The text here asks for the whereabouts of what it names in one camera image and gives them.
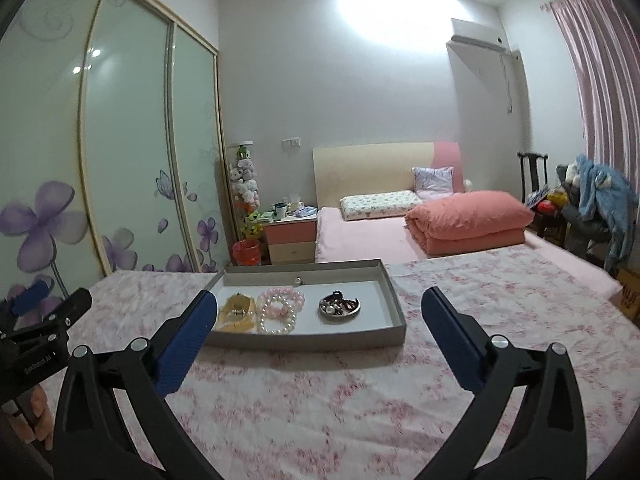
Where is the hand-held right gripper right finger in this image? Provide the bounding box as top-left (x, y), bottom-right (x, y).
top-left (415, 288), bottom-right (587, 480)

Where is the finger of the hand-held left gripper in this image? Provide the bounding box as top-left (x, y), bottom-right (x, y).
top-left (0, 287), bottom-right (94, 348)
top-left (0, 279), bottom-right (55, 322)

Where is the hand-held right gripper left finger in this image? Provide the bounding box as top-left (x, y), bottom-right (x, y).
top-left (52, 290), bottom-right (221, 480)

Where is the white pearl bracelet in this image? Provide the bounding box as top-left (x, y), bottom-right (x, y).
top-left (257, 296), bottom-right (299, 335)

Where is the dark red bead necklace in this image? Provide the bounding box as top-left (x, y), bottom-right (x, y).
top-left (325, 291), bottom-right (359, 314)

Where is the pink bead bracelet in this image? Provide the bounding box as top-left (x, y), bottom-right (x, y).
top-left (257, 286), bottom-right (306, 319)

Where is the shallow grey cardboard box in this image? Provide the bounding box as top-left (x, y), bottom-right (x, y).
top-left (204, 259), bottom-right (407, 354)

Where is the person's left hand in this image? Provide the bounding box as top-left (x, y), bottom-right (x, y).
top-left (14, 382), bottom-right (55, 453)

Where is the red waste bin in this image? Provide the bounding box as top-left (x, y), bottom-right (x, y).
top-left (231, 238), bottom-right (263, 267)

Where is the silver cuff bangle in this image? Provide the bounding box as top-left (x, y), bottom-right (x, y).
top-left (318, 293), bottom-right (362, 321)

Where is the folded salmon pink quilt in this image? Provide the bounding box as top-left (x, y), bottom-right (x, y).
top-left (404, 190), bottom-right (536, 257)

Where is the plain pink bed sheet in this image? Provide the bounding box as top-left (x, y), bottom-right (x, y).
top-left (314, 205), bottom-right (624, 307)

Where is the pink and cream nightstand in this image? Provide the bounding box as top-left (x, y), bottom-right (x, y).
top-left (262, 210), bottom-right (319, 266)

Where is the white patterned pillow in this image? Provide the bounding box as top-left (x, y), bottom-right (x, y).
top-left (340, 190), bottom-right (424, 222)

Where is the small lilac pillow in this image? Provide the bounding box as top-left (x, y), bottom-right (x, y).
top-left (411, 166), bottom-right (455, 195)

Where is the grey chair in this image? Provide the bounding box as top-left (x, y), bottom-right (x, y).
top-left (556, 162), bottom-right (632, 272)

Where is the stack of plush toys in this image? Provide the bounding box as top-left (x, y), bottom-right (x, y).
top-left (227, 142), bottom-right (264, 242)

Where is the brown cardboard box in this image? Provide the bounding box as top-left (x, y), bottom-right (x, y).
top-left (617, 267), bottom-right (640, 322)

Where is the dark wooden chair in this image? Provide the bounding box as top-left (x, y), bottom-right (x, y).
top-left (517, 152), bottom-right (551, 207)

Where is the floral glass door wardrobe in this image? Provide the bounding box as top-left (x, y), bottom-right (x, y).
top-left (0, 0), bottom-right (240, 306)

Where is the cream and pink headboard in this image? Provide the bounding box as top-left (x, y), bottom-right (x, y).
top-left (312, 141), bottom-right (463, 208)

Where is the pink curtain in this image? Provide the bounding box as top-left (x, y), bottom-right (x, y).
top-left (539, 0), bottom-right (640, 173)

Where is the white air conditioner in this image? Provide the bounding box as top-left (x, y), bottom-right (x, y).
top-left (449, 17), bottom-right (507, 52)

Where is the cream yellow bracelet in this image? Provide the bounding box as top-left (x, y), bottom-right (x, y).
top-left (215, 293), bottom-right (257, 334)

